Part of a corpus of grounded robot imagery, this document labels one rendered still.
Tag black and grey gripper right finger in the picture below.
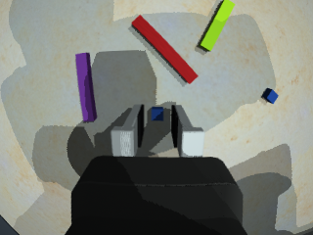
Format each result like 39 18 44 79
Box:
171 105 205 158

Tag small blue cube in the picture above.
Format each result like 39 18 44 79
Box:
262 88 279 104
152 107 163 120

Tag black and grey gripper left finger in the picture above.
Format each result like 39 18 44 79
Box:
111 105 144 157

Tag purple rod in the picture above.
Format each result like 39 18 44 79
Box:
75 53 97 121

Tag dark red rod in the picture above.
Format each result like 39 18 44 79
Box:
132 15 198 84

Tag lime green rod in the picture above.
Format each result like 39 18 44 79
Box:
199 0 235 52

